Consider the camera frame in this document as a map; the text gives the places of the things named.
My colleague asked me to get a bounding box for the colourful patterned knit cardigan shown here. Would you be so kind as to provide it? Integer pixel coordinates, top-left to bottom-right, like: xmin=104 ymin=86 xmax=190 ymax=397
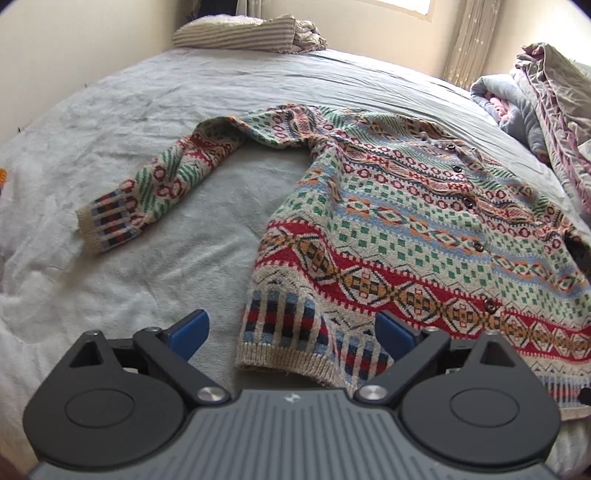
xmin=77 ymin=104 xmax=590 ymax=418

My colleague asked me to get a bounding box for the grey bed sheet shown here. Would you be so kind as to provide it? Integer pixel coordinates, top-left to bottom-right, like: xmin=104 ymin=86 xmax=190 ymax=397
xmin=1 ymin=49 xmax=590 ymax=477

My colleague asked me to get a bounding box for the grey pink folded quilt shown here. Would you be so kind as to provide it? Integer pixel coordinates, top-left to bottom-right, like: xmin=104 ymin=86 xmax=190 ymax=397
xmin=470 ymin=43 xmax=590 ymax=223

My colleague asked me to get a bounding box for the beige curtain right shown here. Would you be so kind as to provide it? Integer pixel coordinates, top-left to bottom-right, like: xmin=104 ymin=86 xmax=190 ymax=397
xmin=443 ymin=0 xmax=502 ymax=89

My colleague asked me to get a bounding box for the striped brown white pillow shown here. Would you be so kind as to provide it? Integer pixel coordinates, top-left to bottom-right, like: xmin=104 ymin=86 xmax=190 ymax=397
xmin=172 ymin=15 xmax=328 ymax=54

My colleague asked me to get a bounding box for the bright window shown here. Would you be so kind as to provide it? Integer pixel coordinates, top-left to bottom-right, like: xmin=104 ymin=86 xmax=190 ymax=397
xmin=378 ymin=0 xmax=434 ymax=20

